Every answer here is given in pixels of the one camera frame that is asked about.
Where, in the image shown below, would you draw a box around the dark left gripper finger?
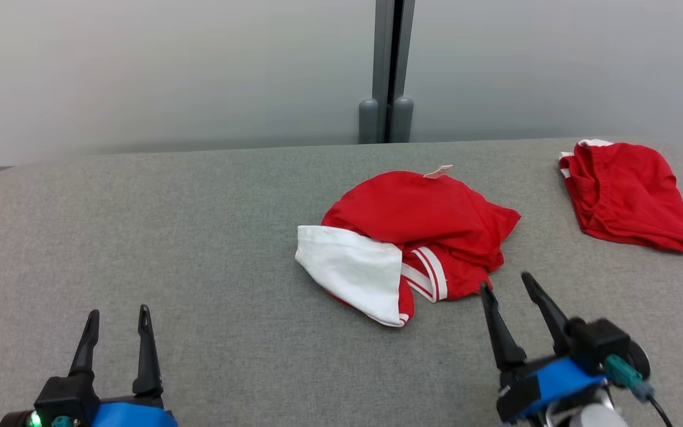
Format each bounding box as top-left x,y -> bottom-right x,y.
69,310 -> 100,377
133,305 -> 164,398

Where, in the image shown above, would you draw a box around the grey wall frame post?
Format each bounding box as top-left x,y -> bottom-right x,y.
371,0 -> 416,144

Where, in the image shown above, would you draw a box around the red jersey number 23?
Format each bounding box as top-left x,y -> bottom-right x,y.
295,165 -> 521,328

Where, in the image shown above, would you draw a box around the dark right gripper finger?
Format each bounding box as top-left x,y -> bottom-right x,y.
480,282 -> 527,372
521,272 -> 572,356

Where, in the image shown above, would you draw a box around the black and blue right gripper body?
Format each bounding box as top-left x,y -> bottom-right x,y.
496,356 -> 608,424

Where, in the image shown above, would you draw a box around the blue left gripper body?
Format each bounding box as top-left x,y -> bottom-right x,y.
90,396 -> 179,427

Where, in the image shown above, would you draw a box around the grey cylindrical post foot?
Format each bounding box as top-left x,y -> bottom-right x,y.
358,98 -> 379,145
392,97 -> 414,144

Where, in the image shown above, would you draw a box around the red shorts with white stripes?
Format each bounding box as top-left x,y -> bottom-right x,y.
558,139 -> 683,254

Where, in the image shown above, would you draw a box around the teal plug black right cable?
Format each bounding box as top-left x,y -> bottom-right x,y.
604,354 -> 674,427

